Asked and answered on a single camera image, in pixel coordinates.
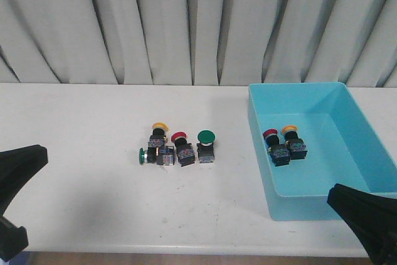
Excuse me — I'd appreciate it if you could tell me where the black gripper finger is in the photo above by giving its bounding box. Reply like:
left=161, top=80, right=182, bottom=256
left=0, top=144, right=49, bottom=216
left=327, top=184, right=396, bottom=264

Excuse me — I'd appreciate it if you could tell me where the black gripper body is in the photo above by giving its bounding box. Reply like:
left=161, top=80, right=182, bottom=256
left=1, top=216, right=29, bottom=261

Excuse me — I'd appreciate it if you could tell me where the yellow mushroom push button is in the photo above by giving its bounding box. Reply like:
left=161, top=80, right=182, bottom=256
left=282, top=125, right=308, bottom=159

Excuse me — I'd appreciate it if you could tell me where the red mushroom push button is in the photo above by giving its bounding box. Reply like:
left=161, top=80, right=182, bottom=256
left=262, top=128, right=291, bottom=166

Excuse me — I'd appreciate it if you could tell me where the blue plastic box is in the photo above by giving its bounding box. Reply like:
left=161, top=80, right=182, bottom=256
left=248, top=82, right=396, bottom=221

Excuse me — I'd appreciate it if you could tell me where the yellow push button lying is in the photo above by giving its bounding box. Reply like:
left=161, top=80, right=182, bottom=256
left=148, top=122, right=169, bottom=148

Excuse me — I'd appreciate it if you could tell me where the green push button lying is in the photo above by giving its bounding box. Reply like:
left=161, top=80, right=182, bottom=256
left=139, top=145, right=175, bottom=166

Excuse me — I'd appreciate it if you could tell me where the grey pleated curtain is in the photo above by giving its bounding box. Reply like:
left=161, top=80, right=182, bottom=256
left=1, top=0, right=396, bottom=88

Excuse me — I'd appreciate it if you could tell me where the red push button lying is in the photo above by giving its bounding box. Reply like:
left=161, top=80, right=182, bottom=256
left=171, top=131, right=195, bottom=166

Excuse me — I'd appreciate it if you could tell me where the green mushroom push button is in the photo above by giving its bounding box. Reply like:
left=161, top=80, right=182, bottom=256
left=197, top=130, right=216, bottom=163

